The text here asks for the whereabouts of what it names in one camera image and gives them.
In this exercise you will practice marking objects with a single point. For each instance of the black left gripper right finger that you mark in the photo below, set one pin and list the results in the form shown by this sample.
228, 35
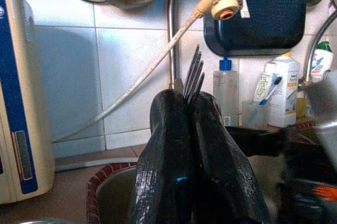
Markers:
218, 168

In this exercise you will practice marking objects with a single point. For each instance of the chrome curved faucet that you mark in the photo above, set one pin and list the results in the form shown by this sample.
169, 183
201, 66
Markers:
310, 53

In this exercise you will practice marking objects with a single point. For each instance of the white toothpaste tube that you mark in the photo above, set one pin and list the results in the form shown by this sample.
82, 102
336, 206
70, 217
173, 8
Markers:
263, 84

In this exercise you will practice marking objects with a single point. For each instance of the stainless steel sink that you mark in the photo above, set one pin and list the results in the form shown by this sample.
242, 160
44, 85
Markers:
116, 197

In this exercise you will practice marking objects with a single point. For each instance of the metal fork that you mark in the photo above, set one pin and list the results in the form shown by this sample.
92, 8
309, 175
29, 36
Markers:
193, 82

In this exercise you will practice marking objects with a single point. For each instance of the chrome gooseneck faucet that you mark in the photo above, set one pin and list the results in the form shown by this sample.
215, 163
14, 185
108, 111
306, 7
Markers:
172, 58

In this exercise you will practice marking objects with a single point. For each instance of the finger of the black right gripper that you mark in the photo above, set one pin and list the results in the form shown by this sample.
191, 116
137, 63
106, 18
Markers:
263, 142

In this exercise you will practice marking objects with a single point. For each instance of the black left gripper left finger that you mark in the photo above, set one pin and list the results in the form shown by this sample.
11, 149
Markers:
166, 155

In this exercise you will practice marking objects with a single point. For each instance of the dark blue plastic tray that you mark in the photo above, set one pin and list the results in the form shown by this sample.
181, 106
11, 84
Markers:
263, 29

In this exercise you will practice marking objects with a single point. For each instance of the yellow liquid bottle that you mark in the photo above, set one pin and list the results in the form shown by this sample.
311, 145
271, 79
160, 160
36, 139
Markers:
302, 111

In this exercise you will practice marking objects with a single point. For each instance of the white labelled detergent bottle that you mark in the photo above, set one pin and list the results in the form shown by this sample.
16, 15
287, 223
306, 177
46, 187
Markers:
287, 108

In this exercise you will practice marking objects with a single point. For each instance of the clear bottle blue cap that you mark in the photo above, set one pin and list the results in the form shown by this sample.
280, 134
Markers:
225, 90

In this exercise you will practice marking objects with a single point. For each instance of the cream water ionizer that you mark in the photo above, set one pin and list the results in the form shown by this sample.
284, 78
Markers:
26, 103

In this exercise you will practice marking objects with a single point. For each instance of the white bottle green cap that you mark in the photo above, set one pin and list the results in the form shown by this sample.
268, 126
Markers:
322, 61

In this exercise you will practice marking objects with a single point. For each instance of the blue toothbrush black bristles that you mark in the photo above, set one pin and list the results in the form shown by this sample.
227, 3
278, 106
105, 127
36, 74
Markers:
277, 80

